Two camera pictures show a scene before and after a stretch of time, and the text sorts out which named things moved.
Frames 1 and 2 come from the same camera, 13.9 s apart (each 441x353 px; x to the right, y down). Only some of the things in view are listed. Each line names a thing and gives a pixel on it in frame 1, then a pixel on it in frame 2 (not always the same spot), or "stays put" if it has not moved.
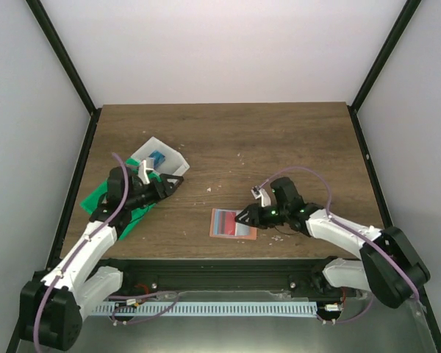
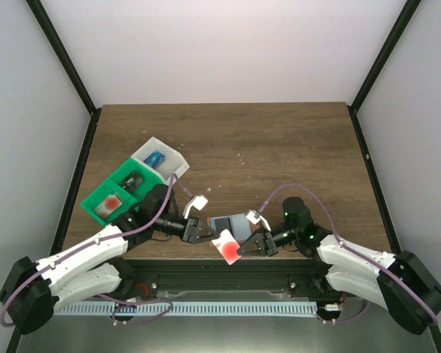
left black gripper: (170, 190) -> (192, 230)
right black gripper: (253, 210) -> (269, 244)
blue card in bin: (158, 159) stays put
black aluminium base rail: (287, 273) stays put
